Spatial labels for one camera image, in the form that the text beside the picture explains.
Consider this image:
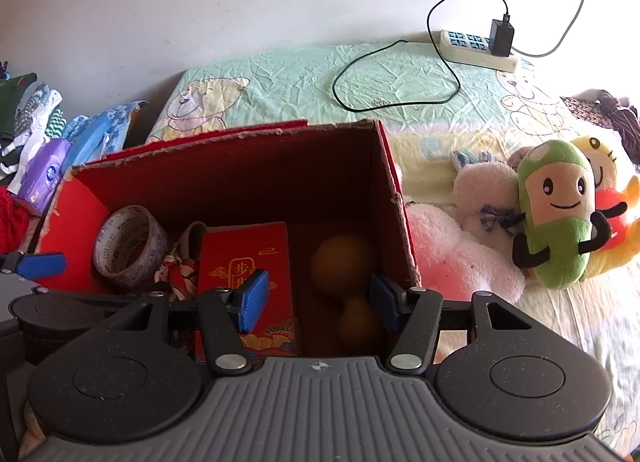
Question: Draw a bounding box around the small red gift box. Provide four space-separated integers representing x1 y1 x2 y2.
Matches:
196 222 298 359

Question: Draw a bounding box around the patterned scarf beige pouch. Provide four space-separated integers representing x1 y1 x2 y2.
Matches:
154 221 207 300

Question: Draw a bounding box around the orange wooden gourd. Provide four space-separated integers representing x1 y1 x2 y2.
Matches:
310 234 380 352

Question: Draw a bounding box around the packing tape roll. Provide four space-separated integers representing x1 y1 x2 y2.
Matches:
92 205 169 291

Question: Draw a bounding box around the pink plush toy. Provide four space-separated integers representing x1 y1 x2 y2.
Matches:
406 162 526 303

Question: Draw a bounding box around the pile of clothes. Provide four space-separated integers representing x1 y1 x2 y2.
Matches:
1 61 146 254

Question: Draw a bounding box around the large red cardboard box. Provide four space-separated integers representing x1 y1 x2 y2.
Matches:
37 121 419 357

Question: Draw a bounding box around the green plush toy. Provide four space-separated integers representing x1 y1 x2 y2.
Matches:
500 140 627 289

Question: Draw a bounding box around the cartoon print bed sheet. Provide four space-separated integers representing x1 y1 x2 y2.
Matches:
148 42 639 456

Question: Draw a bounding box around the yellow red plush toy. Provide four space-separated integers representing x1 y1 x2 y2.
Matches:
572 136 639 278

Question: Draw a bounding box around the white power strip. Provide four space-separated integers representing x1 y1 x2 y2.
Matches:
438 30 518 73

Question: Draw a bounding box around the black charger adapter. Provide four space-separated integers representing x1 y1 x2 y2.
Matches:
488 14 514 58

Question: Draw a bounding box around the black charger cable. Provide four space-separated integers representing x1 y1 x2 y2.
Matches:
331 0 592 114

